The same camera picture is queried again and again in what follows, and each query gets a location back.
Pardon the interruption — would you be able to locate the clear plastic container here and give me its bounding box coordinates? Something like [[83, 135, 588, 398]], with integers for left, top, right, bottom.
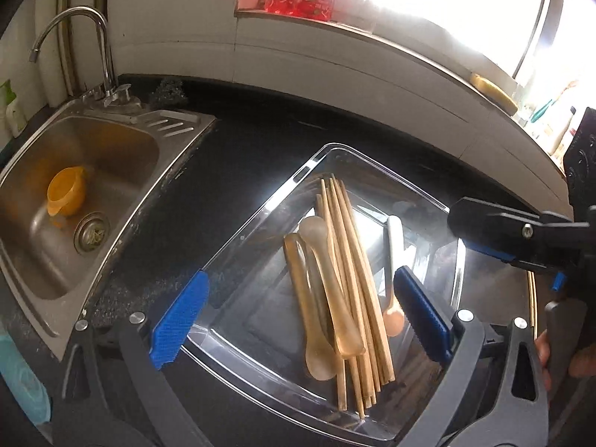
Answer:
[[179, 144, 466, 443]]

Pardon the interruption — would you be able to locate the person's right hand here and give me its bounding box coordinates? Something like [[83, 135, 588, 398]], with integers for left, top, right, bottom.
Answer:
[[535, 328, 596, 394]]

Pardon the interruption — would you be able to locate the amber translucent spoon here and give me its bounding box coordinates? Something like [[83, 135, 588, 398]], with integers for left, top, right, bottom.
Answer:
[[283, 233, 338, 381]]

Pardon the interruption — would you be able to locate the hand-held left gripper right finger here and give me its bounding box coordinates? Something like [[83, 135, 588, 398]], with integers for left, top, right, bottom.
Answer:
[[393, 265, 550, 447]]

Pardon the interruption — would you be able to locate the teal cloth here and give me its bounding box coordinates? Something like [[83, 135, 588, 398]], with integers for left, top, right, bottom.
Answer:
[[0, 330, 51, 427]]

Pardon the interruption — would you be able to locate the chrome faucet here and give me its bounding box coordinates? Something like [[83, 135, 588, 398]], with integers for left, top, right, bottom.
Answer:
[[29, 7, 143, 108]]

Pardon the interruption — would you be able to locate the white handled pink spoon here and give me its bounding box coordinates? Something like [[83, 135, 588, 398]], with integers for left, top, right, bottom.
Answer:
[[382, 215, 407, 337]]

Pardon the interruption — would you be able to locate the orange plastic cup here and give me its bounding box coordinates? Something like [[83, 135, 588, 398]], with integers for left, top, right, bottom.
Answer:
[[47, 165, 88, 217]]

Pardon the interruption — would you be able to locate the wall pipe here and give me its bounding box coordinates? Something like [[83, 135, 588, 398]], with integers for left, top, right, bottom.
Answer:
[[56, 0, 77, 98]]

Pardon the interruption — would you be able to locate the frosted translucent spoon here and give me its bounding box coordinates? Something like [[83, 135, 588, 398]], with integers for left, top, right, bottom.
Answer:
[[298, 215, 366, 359]]

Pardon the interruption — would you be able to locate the stainless steel sink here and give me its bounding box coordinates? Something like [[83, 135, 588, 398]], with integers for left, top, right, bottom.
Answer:
[[0, 100, 219, 359]]

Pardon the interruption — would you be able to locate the yellow sponge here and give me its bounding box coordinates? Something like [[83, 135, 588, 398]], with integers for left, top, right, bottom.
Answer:
[[470, 72, 519, 116]]

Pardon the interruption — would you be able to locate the white plastic bottle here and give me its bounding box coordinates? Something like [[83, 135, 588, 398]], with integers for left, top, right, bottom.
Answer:
[[549, 105, 578, 156]]

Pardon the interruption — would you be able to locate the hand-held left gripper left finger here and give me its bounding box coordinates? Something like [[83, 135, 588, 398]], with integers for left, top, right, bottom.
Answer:
[[49, 270, 210, 447]]

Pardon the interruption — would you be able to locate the bundle of wooden chopsticks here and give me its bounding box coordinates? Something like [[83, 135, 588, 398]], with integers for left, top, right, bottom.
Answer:
[[314, 174, 396, 420]]

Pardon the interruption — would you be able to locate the dark steel wool scrubber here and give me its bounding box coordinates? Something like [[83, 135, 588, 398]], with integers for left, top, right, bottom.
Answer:
[[146, 77, 187, 105]]

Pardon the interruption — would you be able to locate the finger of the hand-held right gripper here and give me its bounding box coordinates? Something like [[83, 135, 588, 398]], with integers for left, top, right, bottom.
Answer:
[[447, 198, 580, 275]]

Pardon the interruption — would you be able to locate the white bottle green pump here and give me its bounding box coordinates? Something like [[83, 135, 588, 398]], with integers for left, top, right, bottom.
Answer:
[[0, 79, 28, 138]]

